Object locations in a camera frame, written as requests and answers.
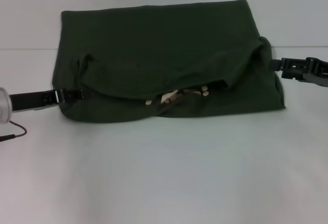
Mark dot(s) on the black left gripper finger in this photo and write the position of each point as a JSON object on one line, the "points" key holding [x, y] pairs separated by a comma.
{"points": [[69, 96]]}

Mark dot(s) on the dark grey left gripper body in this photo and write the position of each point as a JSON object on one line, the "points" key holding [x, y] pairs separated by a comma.
{"points": [[30, 101]]}

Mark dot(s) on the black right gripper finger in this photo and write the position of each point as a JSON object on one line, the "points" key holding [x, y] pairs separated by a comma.
{"points": [[293, 75], [294, 65]]}

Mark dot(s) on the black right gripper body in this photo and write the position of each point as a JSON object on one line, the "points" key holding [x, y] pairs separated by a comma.
{"points": [[320, 76]]}

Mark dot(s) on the dark green t-shirt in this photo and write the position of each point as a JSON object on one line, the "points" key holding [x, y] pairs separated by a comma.
{"points": [[153, 49]]}

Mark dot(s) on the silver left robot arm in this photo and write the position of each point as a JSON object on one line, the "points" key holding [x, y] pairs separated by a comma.
{"points": [[4, 106]]}

